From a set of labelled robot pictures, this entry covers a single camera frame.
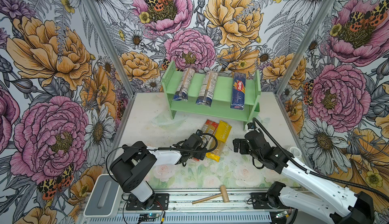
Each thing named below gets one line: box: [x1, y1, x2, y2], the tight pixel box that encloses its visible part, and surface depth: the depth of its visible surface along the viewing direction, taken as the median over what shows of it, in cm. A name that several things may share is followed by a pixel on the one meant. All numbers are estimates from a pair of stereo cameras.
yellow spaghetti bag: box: [205, 120, 232, 163], surface depth 95 cm
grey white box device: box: [83, 173, 124, 218], surface depth 71 cm
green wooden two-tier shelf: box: [161, 60, 262, 131], surface depth 87 cm
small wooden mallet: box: [191, 184, 230, 205], surface depth 77 cm
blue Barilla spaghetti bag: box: [230, 71, 247, 110], surface depth 81 cm
